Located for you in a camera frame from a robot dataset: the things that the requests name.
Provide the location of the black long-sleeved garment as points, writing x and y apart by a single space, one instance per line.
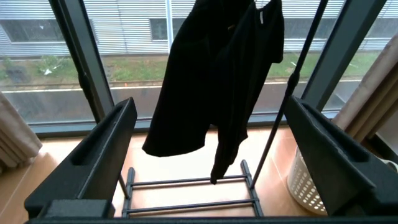
186 77

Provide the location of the black clothes rack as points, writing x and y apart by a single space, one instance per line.
186 206

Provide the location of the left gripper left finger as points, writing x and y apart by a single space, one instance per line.
93 174

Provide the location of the window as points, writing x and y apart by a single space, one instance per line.
130 31

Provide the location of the black short-sleeved shirt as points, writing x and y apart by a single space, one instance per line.
248 77

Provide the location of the white laundry basket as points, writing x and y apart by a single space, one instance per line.
303 186

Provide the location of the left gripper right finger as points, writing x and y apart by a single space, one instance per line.
342 174

